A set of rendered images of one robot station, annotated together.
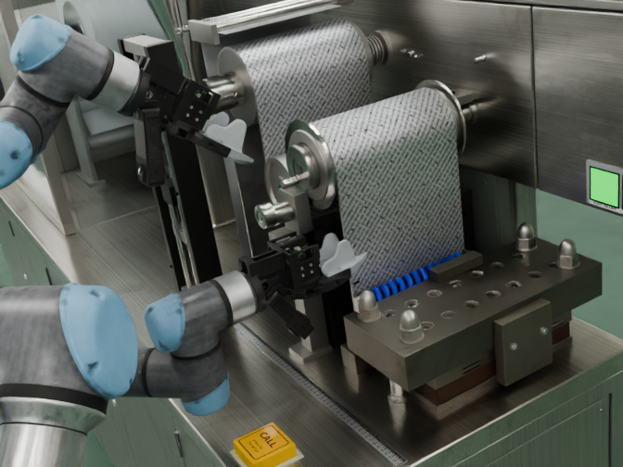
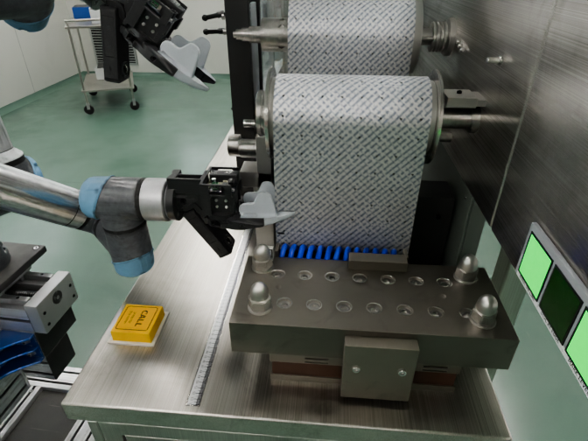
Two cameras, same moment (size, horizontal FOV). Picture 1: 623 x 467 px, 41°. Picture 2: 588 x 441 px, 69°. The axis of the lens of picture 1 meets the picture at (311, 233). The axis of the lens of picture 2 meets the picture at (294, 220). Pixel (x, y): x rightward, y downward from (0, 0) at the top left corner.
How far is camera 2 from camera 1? 0.82 m
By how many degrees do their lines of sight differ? 29
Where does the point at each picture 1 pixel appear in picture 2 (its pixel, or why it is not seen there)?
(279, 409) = (191, 297)
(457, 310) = (325, 304)
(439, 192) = (392, 186)
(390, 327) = not seen: hidden behind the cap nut
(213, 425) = (148, 283)
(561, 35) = (572, 39)
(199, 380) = (112, 249)
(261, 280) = (181, 195)
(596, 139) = (552, 201)
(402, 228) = (340, 205)
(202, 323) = (112, 208)
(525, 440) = not seen: outside the picture
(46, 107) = not seen: outside the picture
